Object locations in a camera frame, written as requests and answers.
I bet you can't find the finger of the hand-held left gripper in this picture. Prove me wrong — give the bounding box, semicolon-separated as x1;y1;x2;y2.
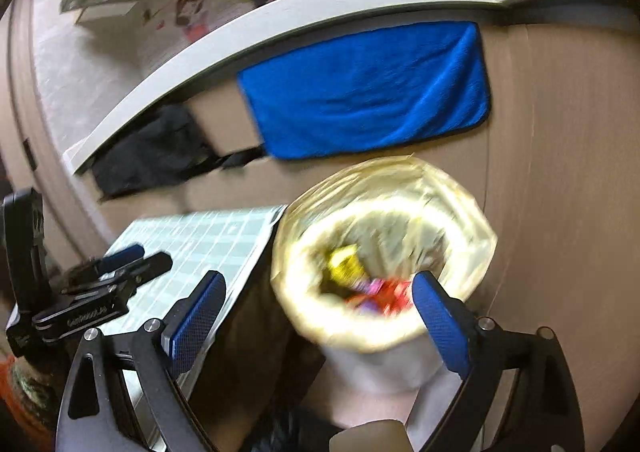
62;243;146;283
65;252;174;293

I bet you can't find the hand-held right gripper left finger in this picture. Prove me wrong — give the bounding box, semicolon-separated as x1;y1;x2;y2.
54;270;227;452

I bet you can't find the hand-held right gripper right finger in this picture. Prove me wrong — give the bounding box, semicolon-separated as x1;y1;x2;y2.
411;270;586;452

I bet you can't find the grey trash bin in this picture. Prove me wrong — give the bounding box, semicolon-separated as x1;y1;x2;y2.
320;332;471;431

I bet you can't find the yellow snack wrapper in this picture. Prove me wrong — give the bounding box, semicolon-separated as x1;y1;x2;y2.
327;246;366;283

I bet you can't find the green grid tablecloth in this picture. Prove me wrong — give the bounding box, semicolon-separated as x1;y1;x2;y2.
100;204;289;443

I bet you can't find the black cloth bag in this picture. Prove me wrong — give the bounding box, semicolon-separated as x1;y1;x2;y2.
90;104;266;201

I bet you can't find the brown cardboard piece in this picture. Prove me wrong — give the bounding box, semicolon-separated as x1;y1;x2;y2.
327;421;416;452

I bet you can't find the wooden cabinet front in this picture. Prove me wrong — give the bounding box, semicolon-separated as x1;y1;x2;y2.
95;6;640;452

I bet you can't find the blue towel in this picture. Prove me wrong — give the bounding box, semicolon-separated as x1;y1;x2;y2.
236;22;494;162

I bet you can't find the white kitchen countertop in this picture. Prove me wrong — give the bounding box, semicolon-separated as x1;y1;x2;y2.
62;0;621;177

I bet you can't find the beige door frame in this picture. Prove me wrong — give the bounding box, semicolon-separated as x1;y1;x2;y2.
0;0;102;257

